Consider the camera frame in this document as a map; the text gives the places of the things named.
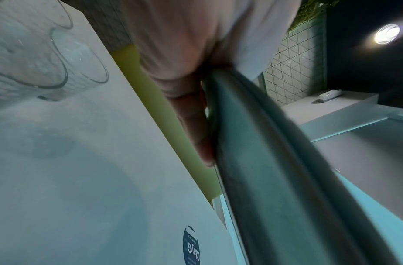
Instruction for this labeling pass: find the person's left hand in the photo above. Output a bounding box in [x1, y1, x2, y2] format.
[120, 0, 302, 169]

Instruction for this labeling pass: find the green foliage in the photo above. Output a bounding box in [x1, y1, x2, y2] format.
[286, 0, 340, 34]

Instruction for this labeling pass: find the green bench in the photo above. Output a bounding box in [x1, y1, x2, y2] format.
[110, 44, 224, 201]

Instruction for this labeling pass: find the small white device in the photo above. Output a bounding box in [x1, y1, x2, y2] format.
[316, 88, 343, 103]

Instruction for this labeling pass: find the round ceiling light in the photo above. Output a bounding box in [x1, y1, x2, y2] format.
[373, 23, 402, 45]

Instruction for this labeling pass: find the blue round sticker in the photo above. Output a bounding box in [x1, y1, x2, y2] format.
[182, 225, 201, 265]

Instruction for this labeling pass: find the white roller blind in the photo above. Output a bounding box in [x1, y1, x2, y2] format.
[299, 111, 403, 265]

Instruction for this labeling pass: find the grey wire mesh panel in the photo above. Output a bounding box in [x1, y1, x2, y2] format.
[80, 0, 133, 52]

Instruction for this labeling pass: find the white lattice wall panel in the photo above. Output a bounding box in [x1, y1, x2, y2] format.
[258, 15, 328, 105]

